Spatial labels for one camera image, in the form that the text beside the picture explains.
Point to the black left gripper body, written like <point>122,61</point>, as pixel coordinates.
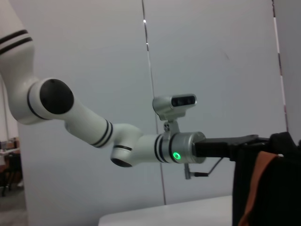
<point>211,148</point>

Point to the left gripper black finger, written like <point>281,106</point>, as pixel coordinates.
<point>265,142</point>

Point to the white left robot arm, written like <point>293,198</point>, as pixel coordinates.
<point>82,117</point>

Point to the white office desk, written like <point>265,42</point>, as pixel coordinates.
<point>9,151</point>

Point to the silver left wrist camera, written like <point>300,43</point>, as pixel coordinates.
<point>169,106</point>

